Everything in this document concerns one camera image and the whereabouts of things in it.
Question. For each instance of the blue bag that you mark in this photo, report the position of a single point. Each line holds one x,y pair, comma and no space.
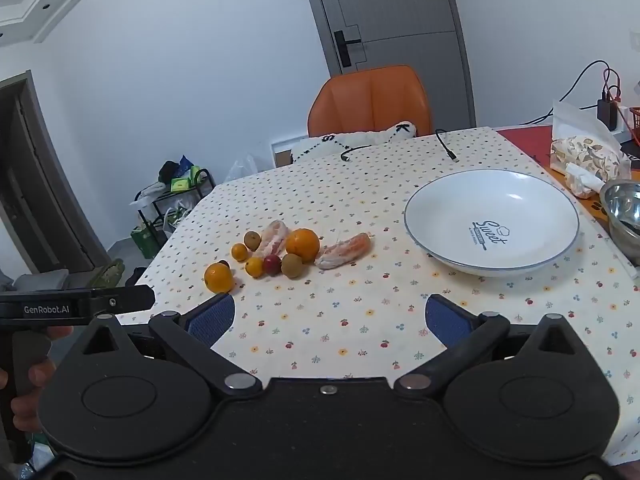
185,162

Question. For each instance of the dark brown door frame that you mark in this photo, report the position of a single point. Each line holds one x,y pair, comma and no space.
37,125

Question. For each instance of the white bag with green items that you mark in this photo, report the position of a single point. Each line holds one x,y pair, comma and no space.
172,217

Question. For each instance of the orange chair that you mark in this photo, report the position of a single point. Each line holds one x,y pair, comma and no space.
370,97

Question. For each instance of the black bag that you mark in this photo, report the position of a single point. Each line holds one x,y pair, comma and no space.
169,171

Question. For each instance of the white pillow with black stitching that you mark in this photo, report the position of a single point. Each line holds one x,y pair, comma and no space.
350,141

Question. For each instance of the black charger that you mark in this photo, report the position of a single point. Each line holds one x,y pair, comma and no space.
607,112

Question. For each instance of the grey door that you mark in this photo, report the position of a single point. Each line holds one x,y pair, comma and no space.
400,10

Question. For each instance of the white power strip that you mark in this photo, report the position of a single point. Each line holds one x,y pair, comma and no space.
625,126

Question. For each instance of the black metal rack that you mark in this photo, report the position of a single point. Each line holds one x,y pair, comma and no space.
202,169

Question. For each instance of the patterned tissue pack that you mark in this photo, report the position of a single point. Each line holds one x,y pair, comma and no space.
585,157

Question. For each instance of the small brown round fruit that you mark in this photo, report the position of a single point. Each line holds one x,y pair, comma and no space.
253,240
291,266

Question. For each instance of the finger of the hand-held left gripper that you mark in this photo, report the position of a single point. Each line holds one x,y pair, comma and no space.
127,299

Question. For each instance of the green camouflage item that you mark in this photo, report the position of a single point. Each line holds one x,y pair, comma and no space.
107,275

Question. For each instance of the steel bowl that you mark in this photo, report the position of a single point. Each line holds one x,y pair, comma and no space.
622,205

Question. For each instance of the medium orange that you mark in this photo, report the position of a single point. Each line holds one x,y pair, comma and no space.
218,279

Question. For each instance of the green box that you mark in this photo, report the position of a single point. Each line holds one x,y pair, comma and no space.
182,184

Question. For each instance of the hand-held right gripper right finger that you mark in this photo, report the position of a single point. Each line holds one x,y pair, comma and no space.
447,320

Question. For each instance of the red plastic basket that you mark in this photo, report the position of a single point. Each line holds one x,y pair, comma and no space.
635,125

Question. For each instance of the red mat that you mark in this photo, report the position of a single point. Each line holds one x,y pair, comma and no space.
525,141

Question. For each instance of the small red fruit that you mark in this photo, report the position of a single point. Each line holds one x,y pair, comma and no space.
271,264

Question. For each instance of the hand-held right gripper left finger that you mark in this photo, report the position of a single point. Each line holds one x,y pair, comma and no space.
212,317

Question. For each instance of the white plate with blue rim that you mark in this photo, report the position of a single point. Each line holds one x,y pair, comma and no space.
450,220

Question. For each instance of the person's left hand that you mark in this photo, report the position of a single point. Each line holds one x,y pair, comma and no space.
25,412

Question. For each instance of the black spoon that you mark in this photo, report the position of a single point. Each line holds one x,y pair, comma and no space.
629,224

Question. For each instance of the clear plastic bag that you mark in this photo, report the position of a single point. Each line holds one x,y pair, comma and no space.
240,169

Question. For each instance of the small orange kumquat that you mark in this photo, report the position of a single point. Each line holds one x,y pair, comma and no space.
239,252
254,267

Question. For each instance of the peeled pomelo segment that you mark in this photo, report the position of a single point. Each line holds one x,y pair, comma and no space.
275,235
345,256

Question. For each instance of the large orange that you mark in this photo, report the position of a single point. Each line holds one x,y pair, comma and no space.
302,245

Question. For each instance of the grey cushion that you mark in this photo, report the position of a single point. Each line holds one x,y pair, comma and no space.
40,280

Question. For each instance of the dotted white tablecloth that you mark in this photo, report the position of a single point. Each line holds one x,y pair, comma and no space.
325,185

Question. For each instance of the white cloth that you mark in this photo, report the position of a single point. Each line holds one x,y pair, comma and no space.
145,195

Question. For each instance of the white framed board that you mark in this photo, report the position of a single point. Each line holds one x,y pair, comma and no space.
282,152

